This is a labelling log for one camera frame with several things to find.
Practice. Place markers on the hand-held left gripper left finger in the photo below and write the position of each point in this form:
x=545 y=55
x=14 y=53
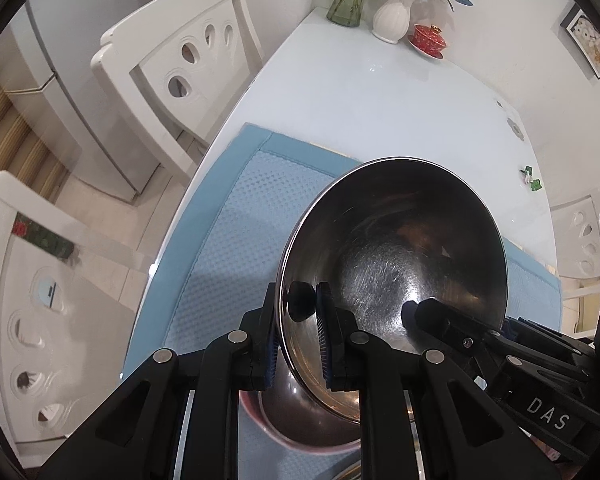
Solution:
x=269 y=362

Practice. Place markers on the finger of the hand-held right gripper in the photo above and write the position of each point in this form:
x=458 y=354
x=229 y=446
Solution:
x=440 y=322
x=555 y=342

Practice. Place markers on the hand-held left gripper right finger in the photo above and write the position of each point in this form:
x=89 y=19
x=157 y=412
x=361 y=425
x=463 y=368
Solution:
x=325 y=355

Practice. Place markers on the small pink steel bowl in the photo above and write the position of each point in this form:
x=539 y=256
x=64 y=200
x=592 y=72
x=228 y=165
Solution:
x=290 y=425

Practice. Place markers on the large stainless steel bowl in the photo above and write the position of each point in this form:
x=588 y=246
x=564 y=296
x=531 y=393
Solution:
x=405 y=240

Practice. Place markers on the blue table mat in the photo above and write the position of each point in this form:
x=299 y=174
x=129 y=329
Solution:
x=220 y=260

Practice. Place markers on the white dining chair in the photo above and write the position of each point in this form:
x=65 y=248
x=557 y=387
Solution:
x=10 y=270
x=570 y=220
x=130 y=45

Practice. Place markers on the green candy wrapper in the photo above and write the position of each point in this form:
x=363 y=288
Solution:
x=534 y=185

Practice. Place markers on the red saucer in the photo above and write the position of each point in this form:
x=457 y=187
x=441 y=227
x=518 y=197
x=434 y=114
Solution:
x=437 y=54

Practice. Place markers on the red lidded tea cup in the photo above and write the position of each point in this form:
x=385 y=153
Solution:
x=427 y=37

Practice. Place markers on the framed flower picture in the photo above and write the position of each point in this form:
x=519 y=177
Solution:
x=590 y=45

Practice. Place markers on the white ribbed vase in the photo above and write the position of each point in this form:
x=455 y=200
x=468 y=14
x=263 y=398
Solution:
x=390 y=20

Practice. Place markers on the grey refrigerator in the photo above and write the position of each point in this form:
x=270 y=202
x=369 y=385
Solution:
x=65 y=110

